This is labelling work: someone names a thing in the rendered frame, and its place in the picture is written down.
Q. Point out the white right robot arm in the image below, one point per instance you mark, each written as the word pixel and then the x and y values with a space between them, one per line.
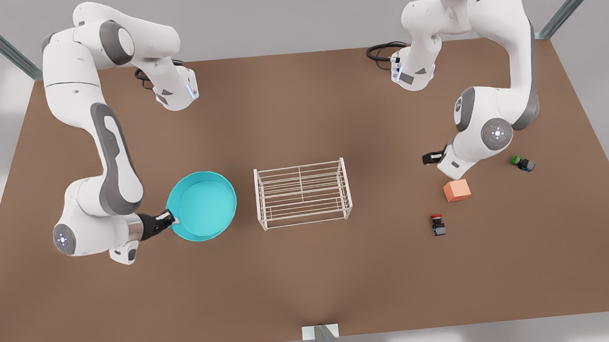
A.
pixel 111 165

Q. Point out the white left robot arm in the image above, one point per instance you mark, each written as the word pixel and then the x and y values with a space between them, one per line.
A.
pixel 495 129

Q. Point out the teal plate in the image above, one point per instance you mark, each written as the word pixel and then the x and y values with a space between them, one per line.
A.
pixel 202 205

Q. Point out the orange cube block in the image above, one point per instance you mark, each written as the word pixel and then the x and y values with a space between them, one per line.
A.
pixel 457 190

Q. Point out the green button switch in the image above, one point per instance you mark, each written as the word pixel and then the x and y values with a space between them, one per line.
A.
pixel 523 163

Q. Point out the red button switch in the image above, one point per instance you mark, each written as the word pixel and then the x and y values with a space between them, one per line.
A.
pixel 437 225

